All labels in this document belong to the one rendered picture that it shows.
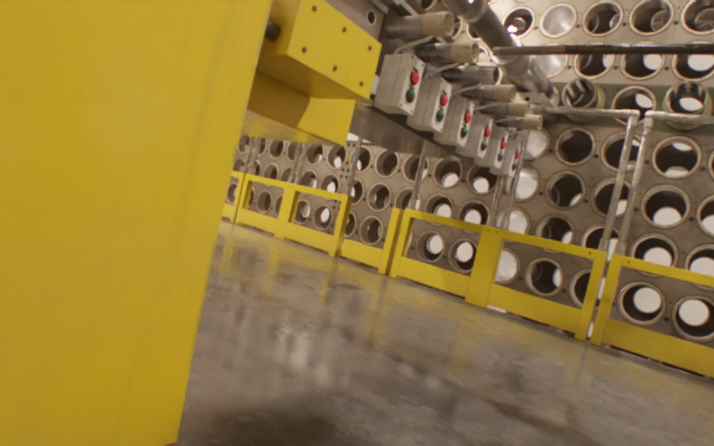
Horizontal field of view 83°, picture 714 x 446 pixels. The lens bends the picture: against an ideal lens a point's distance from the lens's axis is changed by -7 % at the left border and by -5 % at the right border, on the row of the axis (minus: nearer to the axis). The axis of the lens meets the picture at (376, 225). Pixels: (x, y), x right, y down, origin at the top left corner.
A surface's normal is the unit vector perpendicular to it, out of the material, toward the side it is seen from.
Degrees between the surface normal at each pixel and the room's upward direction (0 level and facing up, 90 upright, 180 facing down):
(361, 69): 90
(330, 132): 90
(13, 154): 90
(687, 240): 90
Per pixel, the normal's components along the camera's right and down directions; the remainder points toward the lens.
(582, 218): -0.58, -0.11
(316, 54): 0.78, 0.20
